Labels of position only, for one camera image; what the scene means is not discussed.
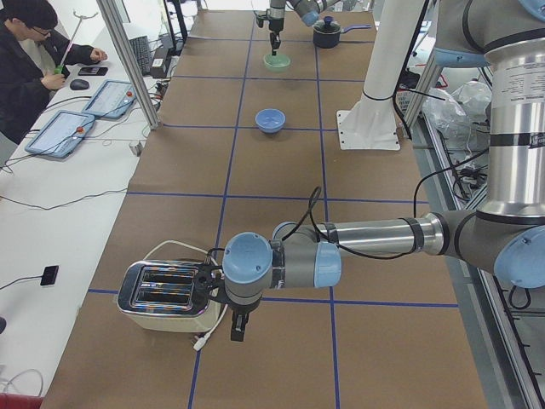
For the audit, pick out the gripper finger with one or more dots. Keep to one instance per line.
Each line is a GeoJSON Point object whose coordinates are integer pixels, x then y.
{"type": "Point", "coordinates": [239, 322]}
{"type": "Point", "coordinates": [273, 42]}
{"type": "Point", "coordinates": [277, 43]}

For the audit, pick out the black computer mouse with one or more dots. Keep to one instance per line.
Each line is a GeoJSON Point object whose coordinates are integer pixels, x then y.
{"type": "Point", "coordinates": [79, 84]}

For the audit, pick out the dark blue saucepan with lid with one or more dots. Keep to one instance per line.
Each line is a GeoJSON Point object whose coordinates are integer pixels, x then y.
{"type": "Point", "coordinates": [327, 32]}

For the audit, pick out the green bowl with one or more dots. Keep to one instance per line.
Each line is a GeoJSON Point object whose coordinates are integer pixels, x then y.
{"type": "Point", "coordinates": [276, 63]}

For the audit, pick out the cream toaster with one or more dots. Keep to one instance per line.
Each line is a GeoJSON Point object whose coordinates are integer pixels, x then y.
{"type": "Point", "coordinates": [162, 296]}

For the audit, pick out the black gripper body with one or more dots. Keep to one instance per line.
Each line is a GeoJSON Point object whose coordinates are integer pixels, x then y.
{"type": "Point", "coordinates": [276, 24]}
{"type": "Point", "coordinates": [241, 308]}

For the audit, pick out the seated person in black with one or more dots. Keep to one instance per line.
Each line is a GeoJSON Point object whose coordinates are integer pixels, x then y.
{"type": "Point", "coordinates": [31, 50]}

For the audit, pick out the blue teach pendant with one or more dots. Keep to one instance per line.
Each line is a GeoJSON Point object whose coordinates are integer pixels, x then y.
{"type": "Point", "coordinates": [111, 100]}
{"type": "Point", "coordinates": [61, 134]}

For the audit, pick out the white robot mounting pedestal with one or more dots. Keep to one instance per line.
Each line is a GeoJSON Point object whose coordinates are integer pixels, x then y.
{"type": "Point", "coordinates": [371, 123]}

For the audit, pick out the near blue teach pendant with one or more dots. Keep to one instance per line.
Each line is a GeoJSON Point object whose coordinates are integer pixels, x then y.
{"type": "Point", "coordinates": [61, 134]}

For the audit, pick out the black smartphone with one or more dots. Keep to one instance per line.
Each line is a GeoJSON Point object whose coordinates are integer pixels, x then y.
{"type": "Point", "coordinates": [88, 71]}

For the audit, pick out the black keyboard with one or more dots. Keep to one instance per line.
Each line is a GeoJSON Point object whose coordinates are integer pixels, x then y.
{"type": "Point", "coordinates": [142, 53]}

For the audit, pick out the far blue teach pendant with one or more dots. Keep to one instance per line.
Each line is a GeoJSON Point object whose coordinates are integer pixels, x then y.
{"type": "Point", "coordinates": [111, 100]}

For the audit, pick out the aluminium frame post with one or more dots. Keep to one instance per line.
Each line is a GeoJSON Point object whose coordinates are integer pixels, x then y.
{"type": "Point", "coordinates": [114, 25]}

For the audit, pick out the small metal cup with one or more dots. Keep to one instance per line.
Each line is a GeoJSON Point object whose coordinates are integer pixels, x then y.
{"type": "Point", "coordinates": [136, 148]}

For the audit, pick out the blue bowl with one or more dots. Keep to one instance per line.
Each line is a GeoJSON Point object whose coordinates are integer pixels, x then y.
{"type": "Point", "coordinates": [270, 120]}

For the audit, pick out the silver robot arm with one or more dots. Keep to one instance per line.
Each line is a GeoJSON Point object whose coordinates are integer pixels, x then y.
{"type": "Point", "coordinates": [307, 10]}
{"type": "Point", "coordinates": [504, 236]}

